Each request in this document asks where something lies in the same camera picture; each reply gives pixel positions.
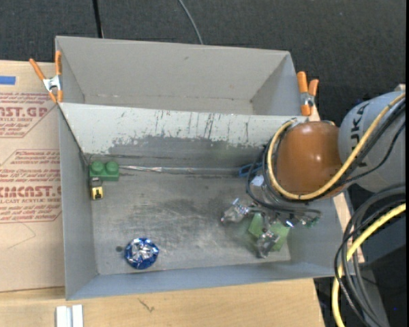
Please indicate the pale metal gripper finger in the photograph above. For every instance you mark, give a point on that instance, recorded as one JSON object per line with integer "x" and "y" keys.
{"x": 234, "y": 213}
{"x": 266, "y": 242}

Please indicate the green flat square piece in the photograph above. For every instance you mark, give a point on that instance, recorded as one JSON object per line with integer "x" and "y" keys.
{"x": 280, "y": 233}

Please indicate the grey metal bin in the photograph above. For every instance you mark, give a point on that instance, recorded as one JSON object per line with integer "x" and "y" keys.
{"x": 177, "y": 216}

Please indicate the blue crumpled foil ball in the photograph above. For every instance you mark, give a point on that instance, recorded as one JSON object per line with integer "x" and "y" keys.
{"x": 141, "y": 253}

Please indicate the green toy brick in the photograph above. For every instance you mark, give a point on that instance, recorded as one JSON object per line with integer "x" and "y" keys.
{"x": 104, "y": 171}

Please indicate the small yellow and black tool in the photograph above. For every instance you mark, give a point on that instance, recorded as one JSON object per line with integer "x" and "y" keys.
{"x": 97, "y": 192}

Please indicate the brown cardboard board red print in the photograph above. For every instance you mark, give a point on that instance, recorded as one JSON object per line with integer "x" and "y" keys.
{"x": 27, "y": 237}

